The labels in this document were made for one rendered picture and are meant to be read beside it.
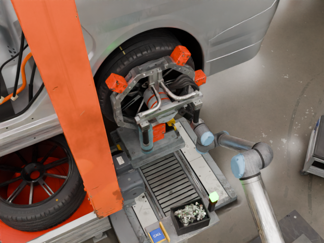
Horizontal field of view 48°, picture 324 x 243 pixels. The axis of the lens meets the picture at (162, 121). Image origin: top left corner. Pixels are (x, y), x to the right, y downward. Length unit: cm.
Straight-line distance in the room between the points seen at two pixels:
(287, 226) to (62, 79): 179
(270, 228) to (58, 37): 139
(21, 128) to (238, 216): 164
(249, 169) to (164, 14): 92
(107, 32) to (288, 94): 213
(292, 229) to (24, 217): 166
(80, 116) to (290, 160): 211
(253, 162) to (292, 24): 265
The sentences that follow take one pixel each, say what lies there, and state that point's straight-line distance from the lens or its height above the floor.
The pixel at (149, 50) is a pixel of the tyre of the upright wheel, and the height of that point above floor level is 117.
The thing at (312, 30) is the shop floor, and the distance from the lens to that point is 433.
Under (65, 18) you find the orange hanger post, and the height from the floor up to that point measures 192.
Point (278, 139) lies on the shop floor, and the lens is 323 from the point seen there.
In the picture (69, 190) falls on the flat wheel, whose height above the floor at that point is 50.
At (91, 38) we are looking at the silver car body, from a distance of 189.
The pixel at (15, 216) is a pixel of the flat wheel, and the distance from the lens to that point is 239.
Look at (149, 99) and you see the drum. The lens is 218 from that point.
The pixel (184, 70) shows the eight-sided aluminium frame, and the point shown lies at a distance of 219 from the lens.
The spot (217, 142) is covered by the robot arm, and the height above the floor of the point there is 53.
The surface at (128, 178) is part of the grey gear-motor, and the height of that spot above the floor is 40.
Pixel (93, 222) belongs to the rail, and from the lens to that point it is 243.
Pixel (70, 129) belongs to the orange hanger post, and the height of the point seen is 143.
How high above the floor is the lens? 257
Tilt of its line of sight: 54 degrees down
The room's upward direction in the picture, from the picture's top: 1 degrees counter-clockwise
